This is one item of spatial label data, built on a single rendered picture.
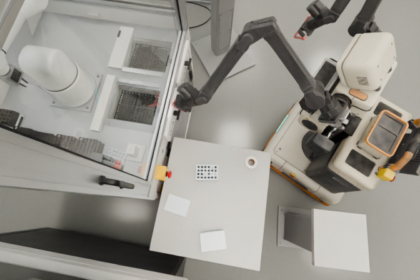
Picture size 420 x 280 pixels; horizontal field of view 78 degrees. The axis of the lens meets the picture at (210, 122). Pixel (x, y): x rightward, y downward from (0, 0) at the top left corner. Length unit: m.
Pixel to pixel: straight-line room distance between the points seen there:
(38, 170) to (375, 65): 1.10
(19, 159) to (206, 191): 1.12
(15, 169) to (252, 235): 1.22
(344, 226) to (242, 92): 1.42
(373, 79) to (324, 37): 1.84
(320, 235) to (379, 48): 0.96
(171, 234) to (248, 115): 1.32
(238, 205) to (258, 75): 1.45
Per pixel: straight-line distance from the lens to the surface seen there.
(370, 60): 1.17
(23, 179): 0.53
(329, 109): 1.20
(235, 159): 1.52
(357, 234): 1.68
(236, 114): 2.40
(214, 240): 1.45
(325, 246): 1.62
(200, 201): 1.49
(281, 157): 2.07
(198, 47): 2.67
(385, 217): 2.66
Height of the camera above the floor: 2.25
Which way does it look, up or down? 72 degrees down
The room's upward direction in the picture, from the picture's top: 2 degrees counter-clockwise
